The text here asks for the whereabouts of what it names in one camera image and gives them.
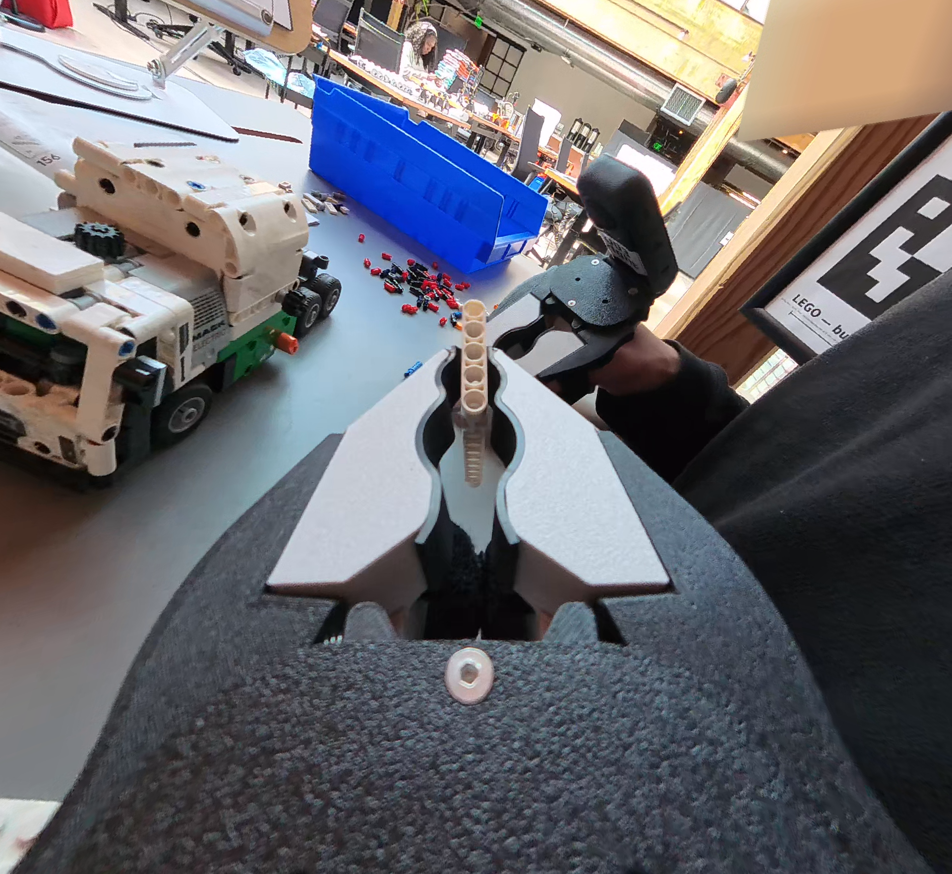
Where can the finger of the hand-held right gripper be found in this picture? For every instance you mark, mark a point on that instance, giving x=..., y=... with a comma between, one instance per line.
x=524, y=297
x=558, y=349

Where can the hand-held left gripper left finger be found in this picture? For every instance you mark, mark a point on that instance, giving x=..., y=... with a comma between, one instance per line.
x=357, y=509

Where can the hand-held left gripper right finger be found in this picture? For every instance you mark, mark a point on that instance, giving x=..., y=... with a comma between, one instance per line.
x=580, y=517

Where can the white lego panel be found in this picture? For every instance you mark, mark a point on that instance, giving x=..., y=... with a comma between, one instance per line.
x=474, y=383

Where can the person's right forearm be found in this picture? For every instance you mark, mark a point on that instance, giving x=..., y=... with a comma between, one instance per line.
x=692, y=413

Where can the white green lego truck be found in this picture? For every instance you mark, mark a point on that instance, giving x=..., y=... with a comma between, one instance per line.
x=149, y=293

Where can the person's right hand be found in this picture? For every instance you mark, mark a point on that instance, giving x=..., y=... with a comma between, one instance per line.
x=647, y=368

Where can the pile of red black pins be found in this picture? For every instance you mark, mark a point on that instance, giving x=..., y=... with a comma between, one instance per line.
x=428, y=286

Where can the blue plastic bin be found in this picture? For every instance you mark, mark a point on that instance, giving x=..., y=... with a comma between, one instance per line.
x=416, y=174

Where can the pile of grey white pieces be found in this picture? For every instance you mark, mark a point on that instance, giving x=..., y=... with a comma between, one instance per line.
x=323, y=201

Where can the black framed tag sign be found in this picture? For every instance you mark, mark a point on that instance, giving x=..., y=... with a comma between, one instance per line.
x=855, y=279

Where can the background work table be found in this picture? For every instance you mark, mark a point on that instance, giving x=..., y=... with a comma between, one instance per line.
x=387, y=81

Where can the black office chair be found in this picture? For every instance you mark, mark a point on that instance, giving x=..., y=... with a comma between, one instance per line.
x=378, y=41
x=332, y=11

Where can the beige board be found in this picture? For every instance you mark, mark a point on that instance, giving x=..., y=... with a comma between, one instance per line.
x=855, y=18

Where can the wooden partition frame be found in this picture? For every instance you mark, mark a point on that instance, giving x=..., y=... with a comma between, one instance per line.
x=751, y=249

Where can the metal ventilation duct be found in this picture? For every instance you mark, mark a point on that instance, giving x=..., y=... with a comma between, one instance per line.
x=565, y=33

